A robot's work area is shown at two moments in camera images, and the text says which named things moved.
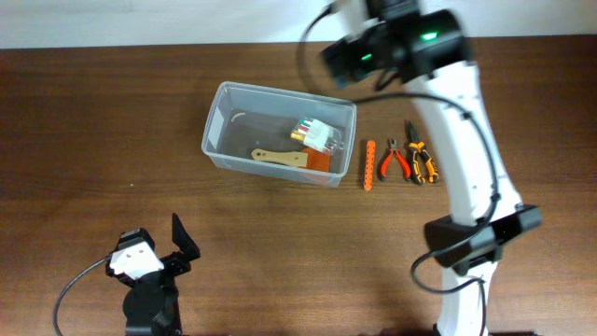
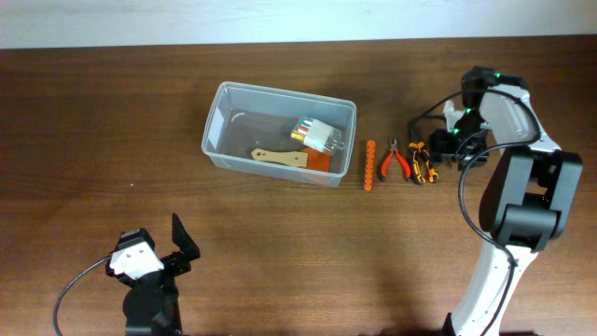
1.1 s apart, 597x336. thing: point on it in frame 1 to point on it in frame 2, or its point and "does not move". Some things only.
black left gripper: [187, 246] does not move
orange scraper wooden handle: [314, 159] does not move
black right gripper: [349, 48] to [437, 147]
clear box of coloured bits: [320, 135] does not move
